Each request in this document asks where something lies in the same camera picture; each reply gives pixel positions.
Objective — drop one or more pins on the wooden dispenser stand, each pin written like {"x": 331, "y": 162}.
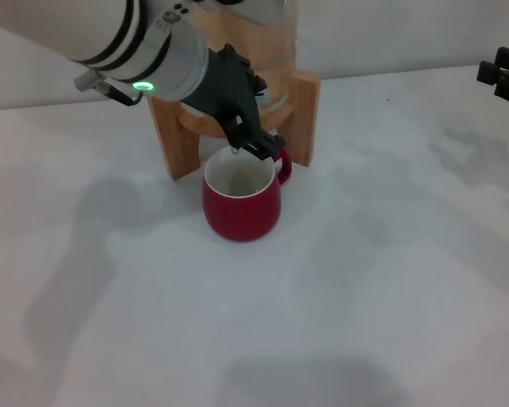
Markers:
{"x": 178, "y": 144}

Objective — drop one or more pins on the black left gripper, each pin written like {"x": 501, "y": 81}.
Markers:
{"x": 225, "y": 93}

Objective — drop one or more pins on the clear glass dispenser jar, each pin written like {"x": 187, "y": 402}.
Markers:
{"x": 280, "y": 51}

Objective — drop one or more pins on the red ceramic cup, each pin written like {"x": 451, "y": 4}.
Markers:
{"x": 242, "y": 216}

